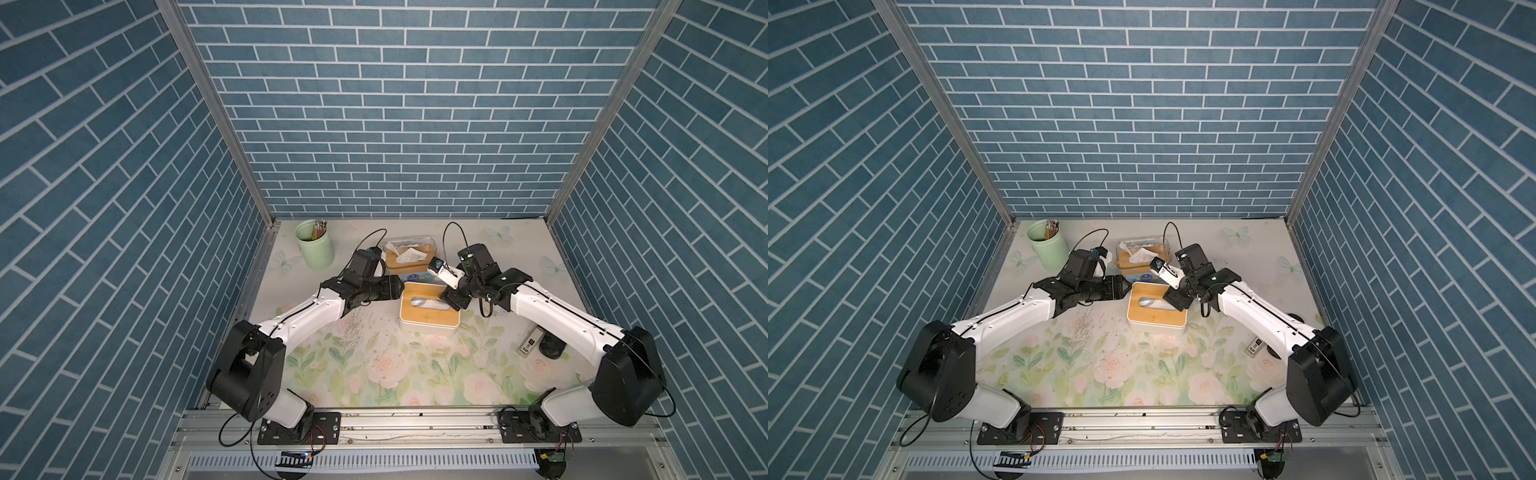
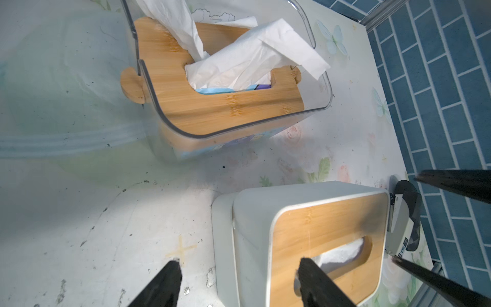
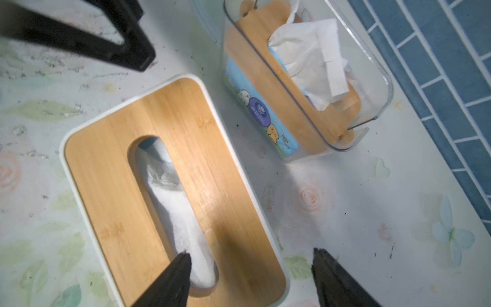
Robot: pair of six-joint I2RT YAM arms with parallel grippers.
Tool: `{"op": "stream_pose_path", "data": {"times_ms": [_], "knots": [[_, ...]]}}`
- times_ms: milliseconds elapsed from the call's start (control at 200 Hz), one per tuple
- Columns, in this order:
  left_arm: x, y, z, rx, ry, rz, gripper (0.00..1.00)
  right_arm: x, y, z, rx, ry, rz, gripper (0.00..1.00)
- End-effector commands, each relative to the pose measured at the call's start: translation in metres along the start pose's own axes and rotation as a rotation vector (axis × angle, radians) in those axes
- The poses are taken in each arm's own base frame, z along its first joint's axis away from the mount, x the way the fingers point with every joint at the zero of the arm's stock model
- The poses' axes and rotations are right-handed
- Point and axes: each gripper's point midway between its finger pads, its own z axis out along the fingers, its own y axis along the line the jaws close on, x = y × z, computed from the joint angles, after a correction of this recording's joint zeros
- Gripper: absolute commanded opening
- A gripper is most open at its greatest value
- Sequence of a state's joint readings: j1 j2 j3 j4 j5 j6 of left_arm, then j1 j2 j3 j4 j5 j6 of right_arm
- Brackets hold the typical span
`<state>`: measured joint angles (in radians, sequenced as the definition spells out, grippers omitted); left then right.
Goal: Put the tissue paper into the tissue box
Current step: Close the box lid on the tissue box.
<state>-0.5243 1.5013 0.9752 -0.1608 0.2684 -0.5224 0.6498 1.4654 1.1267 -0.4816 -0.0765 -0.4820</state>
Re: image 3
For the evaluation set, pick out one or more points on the white box with bamboo lid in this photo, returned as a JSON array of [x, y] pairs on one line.
[[98, 158]]

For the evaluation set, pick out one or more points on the bamboo lid with slot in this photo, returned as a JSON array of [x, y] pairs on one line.
[[291, 96]]

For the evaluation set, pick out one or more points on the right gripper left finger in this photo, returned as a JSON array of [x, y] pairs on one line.
[[171, 288]]

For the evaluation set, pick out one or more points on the clear plastic tissue box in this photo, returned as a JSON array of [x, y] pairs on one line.
[[300, 71]]

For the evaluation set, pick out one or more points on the blue tissue pack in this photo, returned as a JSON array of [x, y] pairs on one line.
[[307, 65], [175, 212]]

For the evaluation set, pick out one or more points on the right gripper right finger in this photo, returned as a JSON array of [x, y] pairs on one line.
[[335, 286]]

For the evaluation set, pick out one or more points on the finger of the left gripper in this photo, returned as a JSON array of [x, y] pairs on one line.
[[135, 52]]

